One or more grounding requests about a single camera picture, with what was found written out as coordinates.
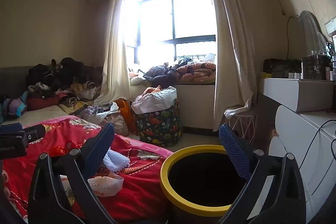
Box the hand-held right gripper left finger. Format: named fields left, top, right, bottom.
left=28, top=123, right=117, bottom=224

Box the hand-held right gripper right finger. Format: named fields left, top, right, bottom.
left=218, top=124, right=307, bottom=224

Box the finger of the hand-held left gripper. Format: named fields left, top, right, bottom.
left=22, top=125, right=47, bottom=142

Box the yellow rimmed trash can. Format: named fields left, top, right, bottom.
left=160, top=145, right=252, bottom=224

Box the bed with beige sheet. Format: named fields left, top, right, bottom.
left=0, top=65, right=70, bottom=126

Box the pale blue knitted cloth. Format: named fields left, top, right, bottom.
left=103, top=150, right=131, bottom=172

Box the red shiny wrapper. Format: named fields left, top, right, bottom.
left=50, top=145, right=66, bottom=157

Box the pink floral fabric bag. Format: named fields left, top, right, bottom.
left=104, top=111, right=129, bottom=136

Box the red folded cloth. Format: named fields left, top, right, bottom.
left=26, top=97, right=61, bottom=111

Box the blue striped cloth bundle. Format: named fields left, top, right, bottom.
left=0, top=94, right=28, bottom=119

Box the lavender clothes heap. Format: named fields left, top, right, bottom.
left=76, top=102, right=120, bottom=125

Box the white crumpled wrapper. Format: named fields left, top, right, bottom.
left=88, top=173, right=125, bottom=198

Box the orange bag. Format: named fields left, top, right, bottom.
left=114, top=98, right=137, bottom=135

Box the tiger print cloth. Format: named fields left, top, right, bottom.
left=58, top=97, right=90, bottom=111

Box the dinosaur print fabric bag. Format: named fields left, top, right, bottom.
left=132, top=98, right=182, bottom=147

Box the red floral blanket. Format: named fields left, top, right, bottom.
left=0, top=116, right=174, bottom=224

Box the pile of dark clothes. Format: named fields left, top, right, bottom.
left=25, top=57, right=104, bottom=109

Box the white plastic bag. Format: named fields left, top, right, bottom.
left=131, top=86, right=177, bottom=115

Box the orange cloth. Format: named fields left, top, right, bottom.
left=142, top=85, right=162, bottom=96

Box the white vanity table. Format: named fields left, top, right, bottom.
left=259, top=78, right=334, bottom=113

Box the orange patterned quilt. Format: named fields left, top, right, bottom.
left=176, top=62, right=217, bottom=83

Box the cream curtain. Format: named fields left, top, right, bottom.
left=203, top=0, right=258, bottom=131
left=93, top=0, right=132, bottom=106

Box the dark padded jacket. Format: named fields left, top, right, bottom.
left=143, top=63, right=181, bottom=88

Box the dark clear cosmetics organizer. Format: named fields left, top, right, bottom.
left=301, top=54, right=331, bottom=80

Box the wavy framed mirror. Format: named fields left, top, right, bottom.
left=287, top=11, right=328, bottom=59

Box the black framed window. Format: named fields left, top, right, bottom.
left=126, top=0, right=217, bottom=64

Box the white wire basket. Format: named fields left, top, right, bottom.
left=224, top=106, right=258, bottom=144

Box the black cable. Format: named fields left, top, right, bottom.
left=299, top=119, right=336, bottom=172

